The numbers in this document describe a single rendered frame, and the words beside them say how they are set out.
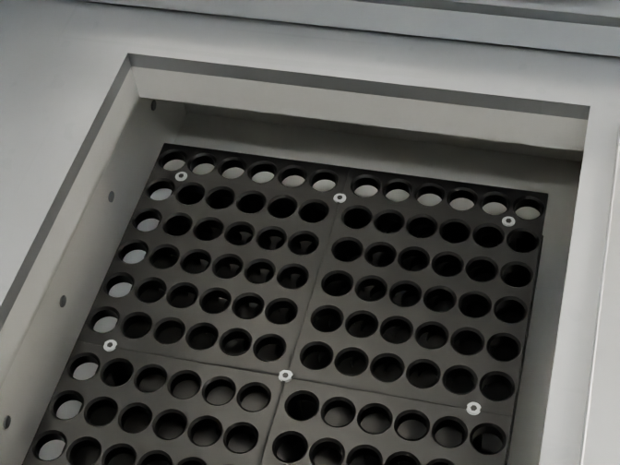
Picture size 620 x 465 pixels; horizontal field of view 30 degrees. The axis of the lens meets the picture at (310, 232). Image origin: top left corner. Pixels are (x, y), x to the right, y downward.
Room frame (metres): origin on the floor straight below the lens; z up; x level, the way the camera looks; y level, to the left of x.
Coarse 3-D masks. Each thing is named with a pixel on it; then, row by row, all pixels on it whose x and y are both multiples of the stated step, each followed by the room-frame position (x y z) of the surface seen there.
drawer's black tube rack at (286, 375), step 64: (192, 192) 0.35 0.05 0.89; (256, 192) 0.34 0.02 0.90; (192, 256) 0.31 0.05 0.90; (256, 256) 0.30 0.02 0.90; (320, 256) 0.30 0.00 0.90; (384, 256) 0.32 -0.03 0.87; (448, 256) 0.29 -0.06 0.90; (512, 256) 0.29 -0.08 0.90; (128, 320) 0.28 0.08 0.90; (192, 320) 0.28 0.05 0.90; (256, 320) 0.27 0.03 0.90; (320, 320) 0.29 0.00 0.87; (384, 320) 0.26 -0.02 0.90; (448, 320) 0.26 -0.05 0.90; (512, 320) 0.28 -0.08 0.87; (64, 384) 0.25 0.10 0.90; (128, 384) 0.25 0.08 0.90; (192, 384) 0.26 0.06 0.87; (256, 384) 0.24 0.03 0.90; (320, 384) 0.24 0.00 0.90; (384, 384) 0.23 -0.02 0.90; (448, 384) 0.25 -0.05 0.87; (512, 384) 0.23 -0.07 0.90; (64, 448) 0.24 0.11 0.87; (128, 448) 0.22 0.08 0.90; (192, 448) 0.22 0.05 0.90; (256, 448) 0.21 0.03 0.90; (320, 448) 0.21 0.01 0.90; (384, 448) 0.21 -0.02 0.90; (448, 448) 0.20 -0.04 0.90
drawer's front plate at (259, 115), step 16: (192, 112) 0.46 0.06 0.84; (208, 112) 0.46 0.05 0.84; (224, 112) 0.45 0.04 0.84; (240, 112) 0.45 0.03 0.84; (256, 112) 0.45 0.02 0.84; (320, 128) 0.44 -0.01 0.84; (336, 128) 0.43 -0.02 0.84; (352, 128) 0.43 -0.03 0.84; (368, 128) 0.43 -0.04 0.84; (384, 128) 0.42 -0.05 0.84; (448, 144) 0.41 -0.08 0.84; (464, 144) 0.41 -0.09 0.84; (480, 144) 0.41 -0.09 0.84; (496, 144) 0.40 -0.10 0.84; (512, 144) 0.40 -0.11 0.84; (576, 160) 0.39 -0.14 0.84
